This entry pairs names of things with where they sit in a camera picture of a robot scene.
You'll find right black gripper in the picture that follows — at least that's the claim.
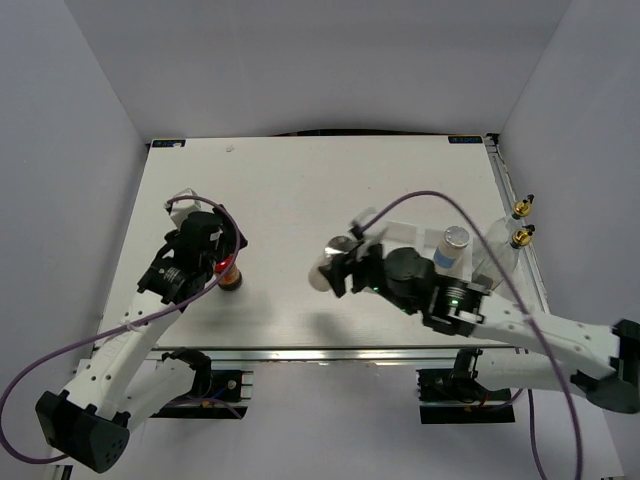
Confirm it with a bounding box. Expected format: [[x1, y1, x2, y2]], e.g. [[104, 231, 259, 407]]
[[318, 237, 417, 316]]

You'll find red lid sauce jar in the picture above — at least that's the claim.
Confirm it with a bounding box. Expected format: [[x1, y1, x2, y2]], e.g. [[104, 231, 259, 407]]
[[214, 255, 243, 292]]

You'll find blue label silver cap shaker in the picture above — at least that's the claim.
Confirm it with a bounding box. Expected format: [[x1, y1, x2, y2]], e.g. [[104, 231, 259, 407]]
[[433, 226, 470, 274]]

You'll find white silver cap shaker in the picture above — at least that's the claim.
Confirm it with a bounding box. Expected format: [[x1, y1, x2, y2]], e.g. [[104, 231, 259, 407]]
[[308, 235, 357, 292]]

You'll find clear glass bottle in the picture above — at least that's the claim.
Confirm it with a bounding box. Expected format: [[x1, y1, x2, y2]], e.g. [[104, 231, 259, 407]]
[[472, 194, 535, 269]]

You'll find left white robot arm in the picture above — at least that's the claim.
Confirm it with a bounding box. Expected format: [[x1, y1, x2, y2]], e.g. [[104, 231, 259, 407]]
[[35, 194, 247, 473]]

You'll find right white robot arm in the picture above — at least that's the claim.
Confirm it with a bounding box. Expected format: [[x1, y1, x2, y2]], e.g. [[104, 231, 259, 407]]
[[309, 240, 639, 414]]

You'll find left blue corner sticker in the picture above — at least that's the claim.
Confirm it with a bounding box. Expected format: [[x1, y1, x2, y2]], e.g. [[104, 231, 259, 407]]
[[150, 139, 186, 149]]

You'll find blue corner sticker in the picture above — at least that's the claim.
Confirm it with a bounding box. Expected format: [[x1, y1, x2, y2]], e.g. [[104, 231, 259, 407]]
[[447, 135, 484, 145], [150, 139, 186, 149]]

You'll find right blue corner sticker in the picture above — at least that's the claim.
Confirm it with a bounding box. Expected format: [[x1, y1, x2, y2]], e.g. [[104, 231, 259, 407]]
[[447, 135, 484, 145]]

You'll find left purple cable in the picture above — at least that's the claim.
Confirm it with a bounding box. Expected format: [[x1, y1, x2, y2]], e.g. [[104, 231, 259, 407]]
[[0, 197, 242, 462]]

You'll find purple cable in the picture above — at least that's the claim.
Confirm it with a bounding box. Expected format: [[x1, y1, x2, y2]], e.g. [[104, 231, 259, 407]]
[[357, 190, 584, 480], [0, 197, 242, 462]]

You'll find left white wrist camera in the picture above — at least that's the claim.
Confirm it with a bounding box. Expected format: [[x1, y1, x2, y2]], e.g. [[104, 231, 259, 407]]
[[164, 188, 202, 229]]

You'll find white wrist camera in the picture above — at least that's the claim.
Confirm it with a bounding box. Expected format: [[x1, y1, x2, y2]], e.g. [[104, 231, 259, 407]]
[[349, 207, 388, 259], [164, 188, 202, 229]]

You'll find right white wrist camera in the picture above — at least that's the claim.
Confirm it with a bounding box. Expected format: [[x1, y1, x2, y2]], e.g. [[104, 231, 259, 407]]
[[349, 207, 388, 259]]

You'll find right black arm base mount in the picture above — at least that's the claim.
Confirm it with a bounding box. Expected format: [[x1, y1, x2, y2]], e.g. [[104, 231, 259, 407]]
[[417, 369, 515, 425]]

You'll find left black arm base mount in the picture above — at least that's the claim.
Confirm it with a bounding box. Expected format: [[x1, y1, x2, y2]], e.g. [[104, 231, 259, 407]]
[[153, 348, 253, 420]]

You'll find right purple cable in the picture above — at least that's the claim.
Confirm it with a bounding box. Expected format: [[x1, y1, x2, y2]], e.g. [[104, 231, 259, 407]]
[[357, 190, 584, 480]]

